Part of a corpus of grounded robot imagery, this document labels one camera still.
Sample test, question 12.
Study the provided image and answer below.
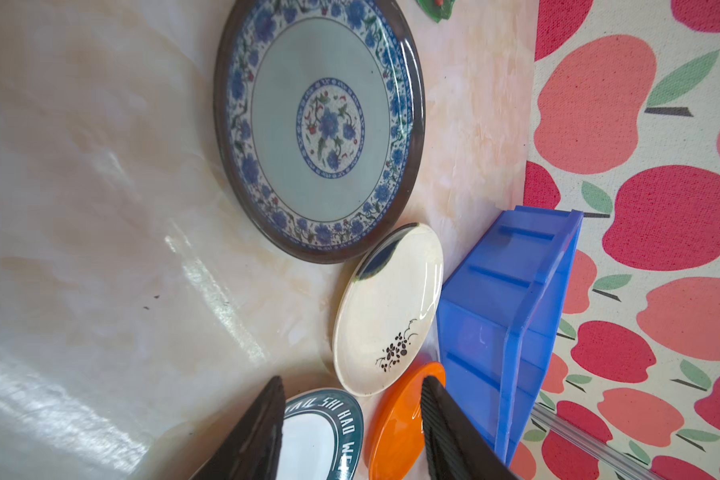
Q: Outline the grey-green patterned plate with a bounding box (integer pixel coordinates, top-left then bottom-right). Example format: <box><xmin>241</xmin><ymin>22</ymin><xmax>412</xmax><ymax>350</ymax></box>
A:
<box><xmin>213</xmin><ymin>1</ymin><xmax>425</xmax><ymax>264</ymax></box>

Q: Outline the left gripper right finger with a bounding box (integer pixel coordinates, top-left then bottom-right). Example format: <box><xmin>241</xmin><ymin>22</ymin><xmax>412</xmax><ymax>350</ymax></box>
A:
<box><xmin>420</xmin><ymin>376</ymin><xmax>515</xmax><ymax>480</ymax></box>

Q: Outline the orange noodle snack packet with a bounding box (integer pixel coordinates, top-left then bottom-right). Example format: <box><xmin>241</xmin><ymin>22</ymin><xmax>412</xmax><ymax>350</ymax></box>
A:
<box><xmin>417</xmin><ymin>0</ymin><xmax>455</xmax><ymax>23</ymax></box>

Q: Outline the green-rim Hao Wei plate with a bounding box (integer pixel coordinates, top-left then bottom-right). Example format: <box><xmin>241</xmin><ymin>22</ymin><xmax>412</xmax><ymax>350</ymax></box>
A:
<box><xmin>276</xmin><ymin>388</ymin><xmax>365</xmax><ymax>480</ymax></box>

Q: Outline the right aluminium frame post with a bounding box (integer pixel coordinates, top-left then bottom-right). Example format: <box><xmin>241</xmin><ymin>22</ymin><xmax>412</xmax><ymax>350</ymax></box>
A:
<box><xmin>531</xmin><ymin>404</ymin><xmax>662</xmax><ymax>480</ymax></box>

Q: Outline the orange plate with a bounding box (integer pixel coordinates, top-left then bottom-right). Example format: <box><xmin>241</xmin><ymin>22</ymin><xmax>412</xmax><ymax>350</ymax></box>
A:
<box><xmin>366</xmin><ymin>361</ymin><xmax>446</xmax><ymax>479</ymax></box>

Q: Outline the plain cream plate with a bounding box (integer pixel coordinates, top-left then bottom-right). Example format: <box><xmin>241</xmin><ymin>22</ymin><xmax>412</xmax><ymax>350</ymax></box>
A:
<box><xmin>332</xmin><ymin>223</ymin><xmax>444</xmax><ymax>397</ymax></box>

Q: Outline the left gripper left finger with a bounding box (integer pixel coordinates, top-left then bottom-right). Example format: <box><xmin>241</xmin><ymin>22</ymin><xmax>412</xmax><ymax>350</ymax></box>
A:
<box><xmin>192</xmin><ymin>376</ymin><xmax>286</xmax><ymax>480</ymax></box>

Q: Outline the blue plastic bin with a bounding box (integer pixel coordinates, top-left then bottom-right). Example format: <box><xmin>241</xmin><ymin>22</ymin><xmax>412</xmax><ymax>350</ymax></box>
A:
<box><xmin>436</xmin><ymin>206</ymin><xmax>583</xmax><ymax>465</ymax></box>

